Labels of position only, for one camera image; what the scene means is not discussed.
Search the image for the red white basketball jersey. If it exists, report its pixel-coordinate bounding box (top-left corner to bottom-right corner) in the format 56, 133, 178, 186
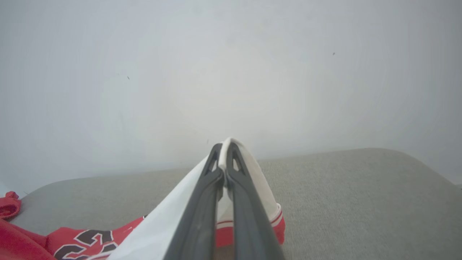
47, 137, 286, 260

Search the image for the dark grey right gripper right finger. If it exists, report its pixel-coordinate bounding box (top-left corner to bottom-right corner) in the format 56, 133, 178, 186
225, 142, 286, 260

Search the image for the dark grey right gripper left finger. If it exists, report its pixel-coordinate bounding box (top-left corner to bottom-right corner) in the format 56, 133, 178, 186
164, 143, 225, 260

